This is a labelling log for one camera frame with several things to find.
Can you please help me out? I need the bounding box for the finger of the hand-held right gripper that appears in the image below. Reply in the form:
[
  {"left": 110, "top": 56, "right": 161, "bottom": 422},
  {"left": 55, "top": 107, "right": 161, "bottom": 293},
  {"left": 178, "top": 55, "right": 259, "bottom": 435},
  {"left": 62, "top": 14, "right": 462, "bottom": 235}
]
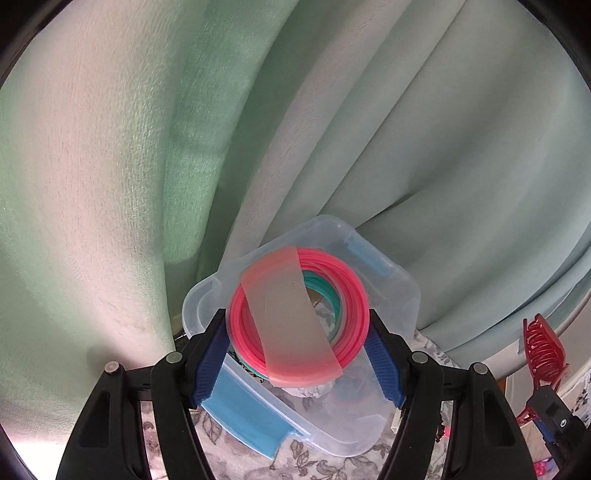
[{"left": 526, "top": 387, "right": 591, "bottom": 472}]

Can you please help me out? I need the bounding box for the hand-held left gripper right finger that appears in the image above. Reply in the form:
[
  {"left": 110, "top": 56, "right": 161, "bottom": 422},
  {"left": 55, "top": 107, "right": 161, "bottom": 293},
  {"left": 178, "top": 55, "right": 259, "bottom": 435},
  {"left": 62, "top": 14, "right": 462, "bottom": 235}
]
[{"left": 364, "top": 308, "right": 525, "bottom": 480}]

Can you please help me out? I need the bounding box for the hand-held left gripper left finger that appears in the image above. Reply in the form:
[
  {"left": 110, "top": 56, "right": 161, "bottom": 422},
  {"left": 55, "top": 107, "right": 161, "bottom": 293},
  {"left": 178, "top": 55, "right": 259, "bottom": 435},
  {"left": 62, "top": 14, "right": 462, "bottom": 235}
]
[{"left": 55, "top": 308, "right": 232, "bottom": 480}]

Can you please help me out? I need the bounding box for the dark red hair claw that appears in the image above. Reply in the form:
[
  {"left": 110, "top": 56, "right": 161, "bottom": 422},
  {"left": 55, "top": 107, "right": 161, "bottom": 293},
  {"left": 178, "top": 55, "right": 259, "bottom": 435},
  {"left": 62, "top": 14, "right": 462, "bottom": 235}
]
[{"left": 516, "top": 314, "right": 571, "bottom": 428}]

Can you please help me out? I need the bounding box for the clear plastic container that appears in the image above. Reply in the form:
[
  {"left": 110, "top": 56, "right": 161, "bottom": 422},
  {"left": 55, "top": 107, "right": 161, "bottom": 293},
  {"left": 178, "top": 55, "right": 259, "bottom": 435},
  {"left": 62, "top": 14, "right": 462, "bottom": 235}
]
[{"left": 181, "top": 215, "right": 422, "bottom": 459}]

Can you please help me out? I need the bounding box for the pink teal hair tie bundle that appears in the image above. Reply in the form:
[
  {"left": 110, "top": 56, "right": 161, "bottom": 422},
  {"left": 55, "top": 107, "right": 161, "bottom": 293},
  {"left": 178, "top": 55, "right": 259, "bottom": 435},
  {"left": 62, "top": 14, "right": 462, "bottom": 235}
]
[{"left": 226, "top": 246, "right": 371, "bottom": 388}]

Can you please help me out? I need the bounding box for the grey floral blanket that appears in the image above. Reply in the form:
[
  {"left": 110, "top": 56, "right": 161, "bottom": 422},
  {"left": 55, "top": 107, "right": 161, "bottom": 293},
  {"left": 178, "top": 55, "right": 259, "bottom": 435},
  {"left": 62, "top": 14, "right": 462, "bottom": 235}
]
[{"left": 139, "top": 328, "right": 591, "bottom": 480}]

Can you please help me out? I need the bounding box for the pale green curtain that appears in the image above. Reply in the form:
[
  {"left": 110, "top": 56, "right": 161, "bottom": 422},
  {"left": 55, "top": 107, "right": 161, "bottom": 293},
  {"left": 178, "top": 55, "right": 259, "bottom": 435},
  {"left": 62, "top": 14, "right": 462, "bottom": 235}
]
[{"left": 0, "top": 0, "right": 591, "bottom": 457}]

